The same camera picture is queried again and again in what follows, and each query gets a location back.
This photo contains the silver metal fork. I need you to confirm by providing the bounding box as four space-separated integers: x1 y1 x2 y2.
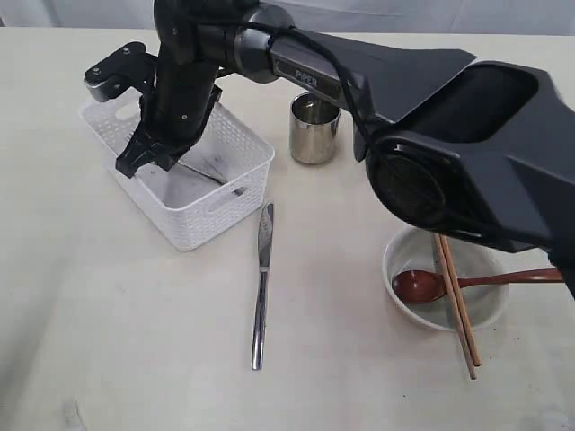
174 161 247 196

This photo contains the silver metal table knife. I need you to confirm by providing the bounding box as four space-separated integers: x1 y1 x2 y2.
251 202 275 371

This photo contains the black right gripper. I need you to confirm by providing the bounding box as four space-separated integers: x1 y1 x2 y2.
115 57 219 179

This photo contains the grey metal cup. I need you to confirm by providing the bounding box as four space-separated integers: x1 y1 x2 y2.
289 92 341 165

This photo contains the brown wooden spoon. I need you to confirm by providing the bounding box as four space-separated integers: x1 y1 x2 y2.
392 268 563 304

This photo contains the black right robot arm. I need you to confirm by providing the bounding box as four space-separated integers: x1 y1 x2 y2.
116 1 574 286

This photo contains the white perforated plastic basket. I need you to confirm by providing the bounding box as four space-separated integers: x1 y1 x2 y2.
79 92 275 251

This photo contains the brown wooden chopstick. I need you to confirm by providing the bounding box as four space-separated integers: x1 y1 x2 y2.
432 233 477 380
435 234 482 371

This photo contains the grey speckled ceramic bowl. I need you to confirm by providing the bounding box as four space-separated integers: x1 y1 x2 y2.
382 227 509 331

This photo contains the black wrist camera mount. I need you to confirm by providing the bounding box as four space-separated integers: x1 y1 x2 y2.
84 41 157 102

